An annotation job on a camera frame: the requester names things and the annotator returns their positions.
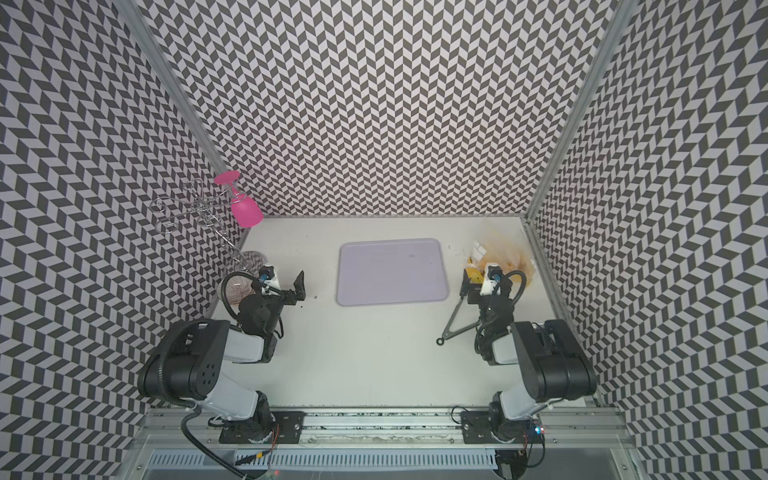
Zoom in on steel black-tipped tongs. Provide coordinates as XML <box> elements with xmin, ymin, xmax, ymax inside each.
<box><xmin>436</xmin><ymin>290</ymin><xmax>484</xmax><ymax>347</ymax></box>

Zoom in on clear bag yellow chick print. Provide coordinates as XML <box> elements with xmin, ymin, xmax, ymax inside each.
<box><xmin>464</xmin><ymin>240</ymin><xmax>504</xmax><ymax>276</ymax></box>

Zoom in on clear resealable bag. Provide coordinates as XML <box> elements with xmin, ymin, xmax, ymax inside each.
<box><xmin>508</xmin><ymin>236</ymin><xmax>536</xmax><ymax>286</ymax></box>

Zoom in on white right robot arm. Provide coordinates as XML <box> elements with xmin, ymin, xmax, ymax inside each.
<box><xmin>454</xmin><ymin>264</ymin><xmax>598</xmax><ymax>426</ymax></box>

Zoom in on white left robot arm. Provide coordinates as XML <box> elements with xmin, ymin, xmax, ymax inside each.
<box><xmin>137</xmin><ymin>265</ymin><xmax>307</xmax><ymax>428</ymax></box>

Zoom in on ribbed glass bowl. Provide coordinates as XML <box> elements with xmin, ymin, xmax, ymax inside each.
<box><xmin>216</xmin><ymin>271</ymin><xmax>255</xmax><ymax>306</ymax></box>

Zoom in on lilac plastic tray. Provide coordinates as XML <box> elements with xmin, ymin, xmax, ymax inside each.
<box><xmin>336</xmin><ymin>238</ymin><xmax>449</xmax><ymax>307</ymax></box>

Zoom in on pink upside-down wine glass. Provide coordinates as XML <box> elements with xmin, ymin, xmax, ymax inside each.
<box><xmin>214</xmin><ymin>170</ymin><xmax>265</xmax><ymax>229</ymax></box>

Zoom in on chrome glass drying rack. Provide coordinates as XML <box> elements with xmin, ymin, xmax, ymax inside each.
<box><xmin>150</xmin><ymin>171</ymin><xmax>267</xmax><ymax>275</ymax></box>

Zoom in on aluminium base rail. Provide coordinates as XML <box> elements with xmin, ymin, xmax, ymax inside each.
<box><xmin>137</xmin><ymin>407</ymin><xmax>637</xmax><ymax>451</ymax></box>

